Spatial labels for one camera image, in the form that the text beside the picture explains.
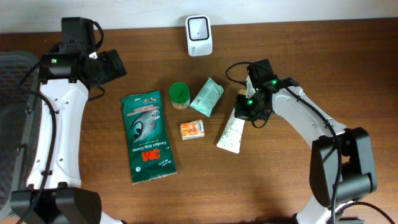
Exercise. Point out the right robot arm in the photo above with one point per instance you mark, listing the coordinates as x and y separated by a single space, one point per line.
342 169

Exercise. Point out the green 3M gloves packet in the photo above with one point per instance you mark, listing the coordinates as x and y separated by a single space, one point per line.
150 153

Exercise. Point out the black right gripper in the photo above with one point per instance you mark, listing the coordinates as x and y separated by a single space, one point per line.
243 109

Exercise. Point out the white barcode scanner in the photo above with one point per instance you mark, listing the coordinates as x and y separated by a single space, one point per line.
199 35

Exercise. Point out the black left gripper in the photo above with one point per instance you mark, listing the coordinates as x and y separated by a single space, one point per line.
113 63

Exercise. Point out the green lid jar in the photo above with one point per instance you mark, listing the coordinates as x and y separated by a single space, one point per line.
179 94

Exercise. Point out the white bamboo print tube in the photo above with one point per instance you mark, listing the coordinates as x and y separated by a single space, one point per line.
231 137

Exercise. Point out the mint green tissue pack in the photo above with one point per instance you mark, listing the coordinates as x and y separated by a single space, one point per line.
207 97

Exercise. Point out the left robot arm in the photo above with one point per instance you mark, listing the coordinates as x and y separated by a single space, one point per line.
66 74

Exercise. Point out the orange small box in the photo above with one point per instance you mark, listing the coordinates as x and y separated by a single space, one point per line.
192 130

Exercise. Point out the grey plastic mesh basket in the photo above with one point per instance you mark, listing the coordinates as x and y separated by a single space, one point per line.
17 153

